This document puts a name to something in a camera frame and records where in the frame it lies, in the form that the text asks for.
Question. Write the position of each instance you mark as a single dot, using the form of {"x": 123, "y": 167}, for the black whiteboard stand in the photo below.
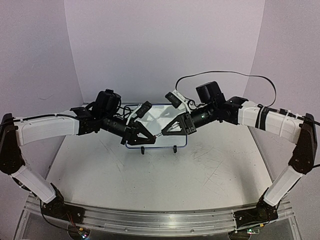
{"x": 143, "y": 149}

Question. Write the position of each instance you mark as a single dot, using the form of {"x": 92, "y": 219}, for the circuit board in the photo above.
{"x": 84, "y": 233}
{"x": 253, "y": 230}

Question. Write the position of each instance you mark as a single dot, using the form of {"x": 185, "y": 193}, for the aluminium front rail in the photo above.
{"x": 167, "y": 223}

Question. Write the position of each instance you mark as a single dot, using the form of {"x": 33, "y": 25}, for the right circuit board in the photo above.
{"x": 253, "y": 230}

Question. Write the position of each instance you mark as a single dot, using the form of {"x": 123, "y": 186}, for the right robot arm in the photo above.
{"x": 297, "y": 129}

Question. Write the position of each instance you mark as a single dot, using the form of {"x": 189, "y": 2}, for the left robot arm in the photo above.
{"x": 102, "y": 114}

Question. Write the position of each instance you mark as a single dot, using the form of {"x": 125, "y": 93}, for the left circuit board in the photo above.
{"x": 84, "y": 233}

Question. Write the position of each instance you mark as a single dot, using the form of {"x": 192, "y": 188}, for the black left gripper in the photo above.
{"x": 132, "y": 130}

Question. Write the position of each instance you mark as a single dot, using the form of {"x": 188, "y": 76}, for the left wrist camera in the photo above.
{"x": 139, "y": 112}

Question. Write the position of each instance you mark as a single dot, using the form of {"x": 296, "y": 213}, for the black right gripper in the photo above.
{"x": 189, "y": 129}

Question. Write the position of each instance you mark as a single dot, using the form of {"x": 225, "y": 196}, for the small blue-framed whiteboard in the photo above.
{"x": 154, "y": 121}

